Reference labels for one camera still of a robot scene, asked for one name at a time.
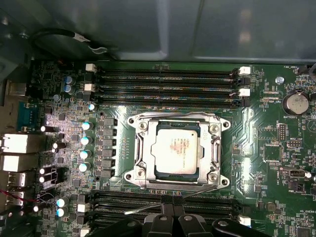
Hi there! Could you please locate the black wire with white tag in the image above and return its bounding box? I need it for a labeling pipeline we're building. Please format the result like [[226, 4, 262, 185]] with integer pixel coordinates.
[[30, 27, 109, 55]]

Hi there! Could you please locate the blue port connector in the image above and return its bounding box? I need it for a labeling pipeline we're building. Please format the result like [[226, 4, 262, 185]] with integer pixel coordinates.
[[16, 101, 38, 132]]

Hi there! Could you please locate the silver CPU chip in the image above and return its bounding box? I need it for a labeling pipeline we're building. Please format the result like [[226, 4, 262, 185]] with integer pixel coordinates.
[[150, 120, 206, 181]]

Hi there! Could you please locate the green motherboard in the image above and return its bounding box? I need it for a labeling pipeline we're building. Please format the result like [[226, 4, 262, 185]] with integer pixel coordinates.
[[24, 60, 316, 237]]

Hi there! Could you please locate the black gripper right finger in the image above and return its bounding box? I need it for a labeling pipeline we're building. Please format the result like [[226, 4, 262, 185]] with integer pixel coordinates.
[[172, 196, 267, 237]]

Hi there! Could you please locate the black open PC case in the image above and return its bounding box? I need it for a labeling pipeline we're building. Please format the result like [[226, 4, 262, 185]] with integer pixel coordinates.
[[0, 0, 316, 134]]

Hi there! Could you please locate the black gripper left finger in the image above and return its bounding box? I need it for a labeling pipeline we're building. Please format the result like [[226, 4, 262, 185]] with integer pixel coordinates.
[[85, 195, 175, 237]]

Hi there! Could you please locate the silver CPU socket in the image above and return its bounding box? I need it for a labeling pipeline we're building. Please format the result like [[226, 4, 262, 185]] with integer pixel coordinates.
[[122, 111, 232, 193]]

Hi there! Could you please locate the round coin battery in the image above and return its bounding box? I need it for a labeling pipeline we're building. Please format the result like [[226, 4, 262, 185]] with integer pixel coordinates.
[[282, 89, 310, 116]]

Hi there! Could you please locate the silver wire locking lever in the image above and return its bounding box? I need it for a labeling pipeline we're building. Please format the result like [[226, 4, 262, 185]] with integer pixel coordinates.
[[133, 111, 223, 124]]

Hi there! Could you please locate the thin red wire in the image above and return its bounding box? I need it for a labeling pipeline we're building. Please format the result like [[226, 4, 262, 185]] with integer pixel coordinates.
[[0, 189, 38, 202]]

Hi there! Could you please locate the silver rear port block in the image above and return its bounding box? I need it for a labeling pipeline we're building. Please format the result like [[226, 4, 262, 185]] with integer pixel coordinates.
[[0, 133, 47, 154], [0, 154, 41, 173], [6, 172, 27, 188], [4, 81, 27, 97]]

